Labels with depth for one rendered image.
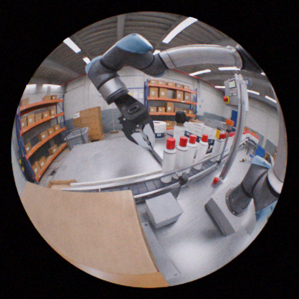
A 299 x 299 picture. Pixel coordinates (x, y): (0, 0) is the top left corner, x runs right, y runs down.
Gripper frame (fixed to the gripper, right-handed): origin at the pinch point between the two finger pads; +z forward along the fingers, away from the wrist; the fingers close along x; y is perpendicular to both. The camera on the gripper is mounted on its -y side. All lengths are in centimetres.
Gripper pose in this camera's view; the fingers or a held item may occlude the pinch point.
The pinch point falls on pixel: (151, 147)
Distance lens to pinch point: 30.4
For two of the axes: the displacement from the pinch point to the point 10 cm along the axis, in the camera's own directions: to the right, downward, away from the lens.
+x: -8.2, 5.7, -0.1
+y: -3.2, -4.5, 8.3
